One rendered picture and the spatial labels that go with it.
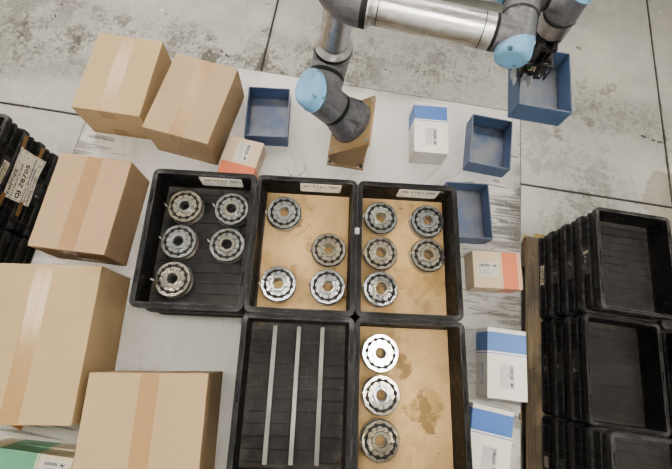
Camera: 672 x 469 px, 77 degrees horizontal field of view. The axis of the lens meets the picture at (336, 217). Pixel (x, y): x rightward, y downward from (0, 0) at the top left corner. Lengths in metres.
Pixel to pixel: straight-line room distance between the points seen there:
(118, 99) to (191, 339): 0.81
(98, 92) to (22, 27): 1.65
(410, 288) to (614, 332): 1.05
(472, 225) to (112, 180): 1.19
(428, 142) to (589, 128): 1.55
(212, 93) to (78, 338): 0.83
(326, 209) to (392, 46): 1.65
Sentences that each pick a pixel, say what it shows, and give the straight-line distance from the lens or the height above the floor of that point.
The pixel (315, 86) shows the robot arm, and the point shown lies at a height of 1.03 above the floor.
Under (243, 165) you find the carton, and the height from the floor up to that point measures 0.78.
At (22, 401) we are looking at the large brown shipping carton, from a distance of 1.39.
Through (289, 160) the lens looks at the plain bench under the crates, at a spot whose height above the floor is 0.70.
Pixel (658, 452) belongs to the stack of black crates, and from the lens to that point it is 2.05.
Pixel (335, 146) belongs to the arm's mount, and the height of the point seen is 0.80.
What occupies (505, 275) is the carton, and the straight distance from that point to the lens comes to 1.48.
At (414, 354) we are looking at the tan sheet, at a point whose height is 0.83.
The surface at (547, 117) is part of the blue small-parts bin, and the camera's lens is 1.35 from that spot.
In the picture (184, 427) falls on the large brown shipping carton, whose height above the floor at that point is 0.90.
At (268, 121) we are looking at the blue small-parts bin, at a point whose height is 0.70.
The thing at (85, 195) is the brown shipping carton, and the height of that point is 0.86.
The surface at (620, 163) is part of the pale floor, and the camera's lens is 2.93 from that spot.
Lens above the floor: 2.09
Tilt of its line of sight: 71 degrees down
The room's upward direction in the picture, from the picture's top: 11 degrees clockwise
